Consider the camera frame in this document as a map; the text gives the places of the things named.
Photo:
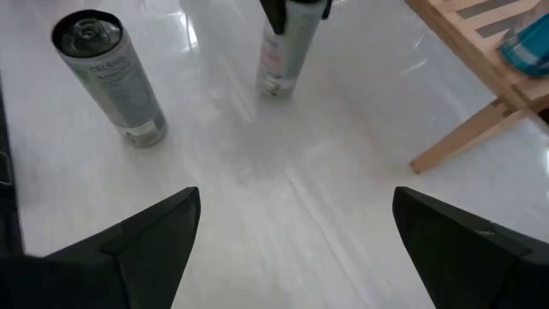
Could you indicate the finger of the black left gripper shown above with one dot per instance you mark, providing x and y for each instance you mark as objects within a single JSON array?
[
  {"x": 327, "y": 8},
  {"x": 275, "y": 15}
]

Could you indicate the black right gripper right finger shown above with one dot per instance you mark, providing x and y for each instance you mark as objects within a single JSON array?
[{"x": 480, "y": 274}]

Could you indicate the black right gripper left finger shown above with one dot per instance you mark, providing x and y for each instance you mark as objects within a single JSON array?
[{"x": 107, "y": 279}]

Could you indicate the tall silver Celsius can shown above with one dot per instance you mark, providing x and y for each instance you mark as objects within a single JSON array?
[
  {"x": 283, "y": 64},
  {"x": 116, "y": 90}
]

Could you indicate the blue Red Bull can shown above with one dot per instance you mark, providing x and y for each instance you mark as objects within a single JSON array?
[{"x": 529, "y": 51}]

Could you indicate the wooden slatted shelf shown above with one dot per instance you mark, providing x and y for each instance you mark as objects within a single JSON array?
[{"x": 480, "y": 60}]

